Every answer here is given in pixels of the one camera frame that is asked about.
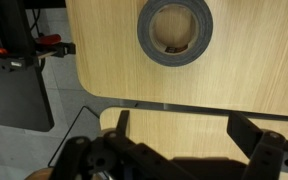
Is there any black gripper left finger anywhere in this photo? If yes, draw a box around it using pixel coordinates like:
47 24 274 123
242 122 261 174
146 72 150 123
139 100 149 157
48 109 192 180

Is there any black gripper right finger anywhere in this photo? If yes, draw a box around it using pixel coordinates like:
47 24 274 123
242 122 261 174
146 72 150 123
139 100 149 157
226 111 288 180

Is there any black metal stand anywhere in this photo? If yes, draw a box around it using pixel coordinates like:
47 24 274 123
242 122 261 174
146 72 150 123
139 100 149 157
0 0 56 133

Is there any thin black floor cable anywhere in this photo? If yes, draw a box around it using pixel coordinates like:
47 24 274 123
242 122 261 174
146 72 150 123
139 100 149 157
46 105 102 168

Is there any orange handled clamp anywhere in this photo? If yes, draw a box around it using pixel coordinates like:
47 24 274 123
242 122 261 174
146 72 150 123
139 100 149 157
0 46 29 73

